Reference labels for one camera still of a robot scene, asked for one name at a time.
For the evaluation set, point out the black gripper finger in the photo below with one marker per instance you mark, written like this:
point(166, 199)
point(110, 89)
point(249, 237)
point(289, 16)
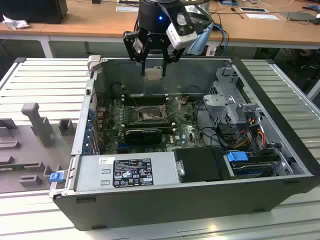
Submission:
point(172, 56)
point(135, 47)

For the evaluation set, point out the silver square CPU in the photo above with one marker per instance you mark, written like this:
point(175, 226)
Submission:
point(153, 74)

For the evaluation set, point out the CPU socket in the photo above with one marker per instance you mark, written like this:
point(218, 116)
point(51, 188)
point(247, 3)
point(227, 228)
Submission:
point(150, 113)

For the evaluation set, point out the white desk label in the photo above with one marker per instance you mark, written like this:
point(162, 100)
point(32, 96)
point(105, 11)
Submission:
point(125, 8)

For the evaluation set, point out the white power adapter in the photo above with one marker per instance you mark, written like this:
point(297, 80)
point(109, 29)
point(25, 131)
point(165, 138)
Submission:
point(211, 51)

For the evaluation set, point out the wooden desk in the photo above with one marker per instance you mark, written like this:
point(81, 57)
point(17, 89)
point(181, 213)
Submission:
point(100, 25)

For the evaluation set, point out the black round capacitor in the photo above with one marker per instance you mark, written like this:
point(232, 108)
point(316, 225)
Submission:
point(116, 90)

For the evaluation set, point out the grey metal drive cage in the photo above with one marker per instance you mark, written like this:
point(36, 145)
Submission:
point(220, 105)

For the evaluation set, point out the green motherboard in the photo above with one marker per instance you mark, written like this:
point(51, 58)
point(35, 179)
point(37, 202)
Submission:
point(185, 130)

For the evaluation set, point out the blue booklet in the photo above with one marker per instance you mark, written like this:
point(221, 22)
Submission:
point(228, 2)

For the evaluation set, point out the black graphics card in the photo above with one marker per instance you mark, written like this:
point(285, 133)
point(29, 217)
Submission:
point(142, 136)

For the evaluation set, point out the white tablet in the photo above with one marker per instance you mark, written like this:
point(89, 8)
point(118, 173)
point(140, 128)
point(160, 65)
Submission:
point(253, 10)

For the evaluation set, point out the white paper sheet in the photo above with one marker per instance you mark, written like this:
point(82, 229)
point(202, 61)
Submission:
point(262, 16)

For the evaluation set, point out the black computer box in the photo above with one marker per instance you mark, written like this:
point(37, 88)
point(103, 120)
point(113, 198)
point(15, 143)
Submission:
point(32, 10)

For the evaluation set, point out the black plastic shroud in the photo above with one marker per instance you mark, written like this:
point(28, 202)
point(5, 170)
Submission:
point(200, 165)

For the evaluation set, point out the grey power supply unit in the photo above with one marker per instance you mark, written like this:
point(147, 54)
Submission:
point(162, 172)

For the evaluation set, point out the hard disk in blue carrier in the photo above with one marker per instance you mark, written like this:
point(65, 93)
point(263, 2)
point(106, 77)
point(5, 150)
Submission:
point(236, 157)

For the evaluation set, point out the crumpled white paper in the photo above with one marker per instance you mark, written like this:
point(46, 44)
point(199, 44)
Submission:
point(15, 23)

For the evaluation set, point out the dark laptop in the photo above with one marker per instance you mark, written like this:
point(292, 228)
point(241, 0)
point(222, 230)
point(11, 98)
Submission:
point(300, 16)

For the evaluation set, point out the grey parts rack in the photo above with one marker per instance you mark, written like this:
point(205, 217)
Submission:
point(37, 150)

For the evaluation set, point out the black open PC case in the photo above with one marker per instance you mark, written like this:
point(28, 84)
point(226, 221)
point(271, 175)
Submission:
point(175, 207)

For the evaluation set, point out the blue case clip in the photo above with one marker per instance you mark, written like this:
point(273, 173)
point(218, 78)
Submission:
point(56, 177)

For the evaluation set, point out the green circuit board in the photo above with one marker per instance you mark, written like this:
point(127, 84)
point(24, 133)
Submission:
point(10, 167)

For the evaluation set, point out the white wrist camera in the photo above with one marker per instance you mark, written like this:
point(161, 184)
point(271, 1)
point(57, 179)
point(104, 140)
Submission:
point(181, 32)

